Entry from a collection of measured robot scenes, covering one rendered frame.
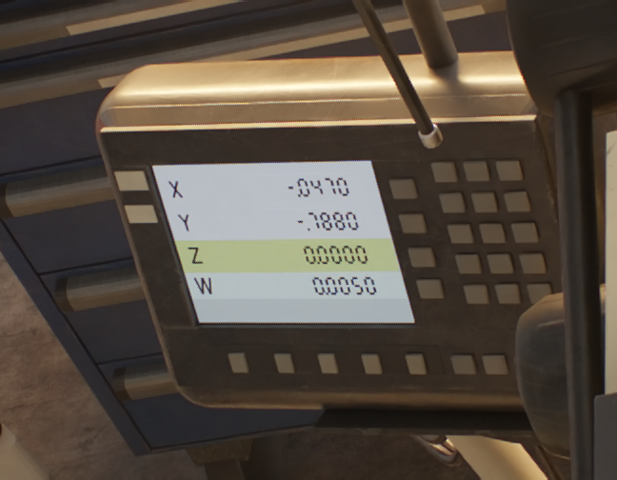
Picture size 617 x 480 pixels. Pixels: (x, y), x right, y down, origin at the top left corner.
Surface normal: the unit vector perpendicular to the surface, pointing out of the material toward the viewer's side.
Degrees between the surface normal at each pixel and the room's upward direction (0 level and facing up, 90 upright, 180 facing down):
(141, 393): 90
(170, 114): 15
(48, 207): 90
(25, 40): 90
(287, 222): 70
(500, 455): 49
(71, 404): 0
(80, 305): 90
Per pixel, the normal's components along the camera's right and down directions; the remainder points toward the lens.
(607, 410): -0.36, -0.65
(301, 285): -0.40, 0.50
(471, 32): -0.11, 0.75
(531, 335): -0.72, -0.42
